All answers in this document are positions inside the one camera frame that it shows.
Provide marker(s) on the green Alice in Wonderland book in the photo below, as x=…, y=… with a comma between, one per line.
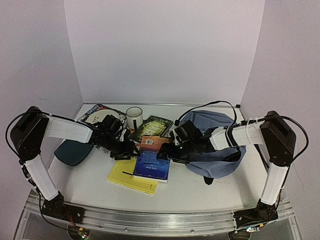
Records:
x=152, y=126

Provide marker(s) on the blue grey backpack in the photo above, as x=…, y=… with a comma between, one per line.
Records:
x=218, y=164

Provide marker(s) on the dark blue book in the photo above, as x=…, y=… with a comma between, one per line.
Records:
x=148, y=165

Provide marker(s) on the cream and blue plate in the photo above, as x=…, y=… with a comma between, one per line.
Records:
x=99, y=116

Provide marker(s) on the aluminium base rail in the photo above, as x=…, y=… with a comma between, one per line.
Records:
x=35, y=223

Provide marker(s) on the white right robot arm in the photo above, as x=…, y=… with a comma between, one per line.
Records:
x=275, y=142

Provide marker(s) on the patterned patchwork placemat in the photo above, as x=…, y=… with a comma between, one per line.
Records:
x=100, y=106

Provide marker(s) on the white ribbed mug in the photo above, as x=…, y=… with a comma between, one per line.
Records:
x=134, y=116

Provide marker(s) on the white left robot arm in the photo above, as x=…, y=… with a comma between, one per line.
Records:
x=25, y=134

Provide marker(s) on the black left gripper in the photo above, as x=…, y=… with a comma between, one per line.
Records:
x=128, y=150

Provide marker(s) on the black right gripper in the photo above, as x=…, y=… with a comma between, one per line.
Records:
x=173, y=150

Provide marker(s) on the yellow book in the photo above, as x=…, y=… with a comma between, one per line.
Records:
x=122, y=174

